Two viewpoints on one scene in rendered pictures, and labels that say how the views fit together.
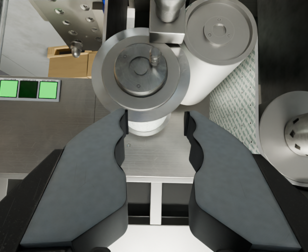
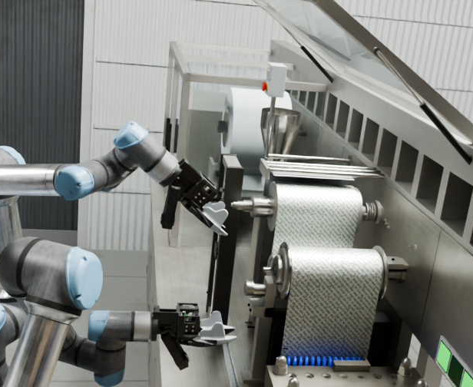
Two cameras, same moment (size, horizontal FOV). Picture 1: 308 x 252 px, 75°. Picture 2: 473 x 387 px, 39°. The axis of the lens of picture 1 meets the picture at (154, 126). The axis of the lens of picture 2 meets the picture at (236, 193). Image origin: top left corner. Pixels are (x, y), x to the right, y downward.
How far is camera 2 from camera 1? 167 cm
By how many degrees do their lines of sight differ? 77
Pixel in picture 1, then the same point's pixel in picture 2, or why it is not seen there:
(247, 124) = (284, 222)
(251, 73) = (276, 248)
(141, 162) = (413, 223)
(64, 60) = not seen: outside the picture
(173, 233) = (414, 138)
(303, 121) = (261, 214)
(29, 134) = (468, 312)
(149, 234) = (425, 143)
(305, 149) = (264, 202)
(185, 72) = not seen: hidden behind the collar
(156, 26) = (266, 285)
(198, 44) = not seen: hidden behind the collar
